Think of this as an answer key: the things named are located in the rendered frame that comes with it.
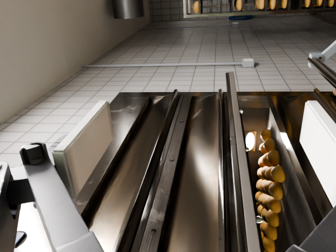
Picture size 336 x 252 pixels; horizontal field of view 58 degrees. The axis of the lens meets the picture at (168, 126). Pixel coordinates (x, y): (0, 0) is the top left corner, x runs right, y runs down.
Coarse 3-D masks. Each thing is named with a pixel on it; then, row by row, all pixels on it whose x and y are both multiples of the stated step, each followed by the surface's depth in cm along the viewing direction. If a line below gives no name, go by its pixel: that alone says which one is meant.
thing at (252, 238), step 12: (240, 120) 113; (240, 132) 104; (240, 144) 97; (240, 156) 91; (240, 168) 85; (240, 180) 81; (252, 204) 71; (252, 216) 68; (252, 228) 65; (252, 240) 62
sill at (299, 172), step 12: (276, 96) 172; (276, 108) 157; (276, 120) 154; (288, 120) 144; (288, 132) 133; (288, 144) 128; (300, 144) 123; (300, 156) 115; (300, 168) 109; (300, 180) 109; (312, 180) 102; (312, 192) 96; (312, 204) 95; (324, 204) 91; (324, 216) 87
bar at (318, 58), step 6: (330, 48) 100; (312, 54) 101; (318, 54) 101; (324, 54) 101; (330, 54) 100; (312, 60) 100; (318, 60) 97; (324, 60) 102; (312, 66) 102; (318, 66) 93; (324, 66) 91; (324, 72) 88; (330, 72) 85; (330, 78) 83
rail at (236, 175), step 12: (228, 72) 170; (228, 84) 152; (228, 96) 137; (228, 108) 125; (228, 120) 116; (240, 192) 76; (240, 204) 72; (240, 216) 69; (240, 228) 66; (240, 240) 63
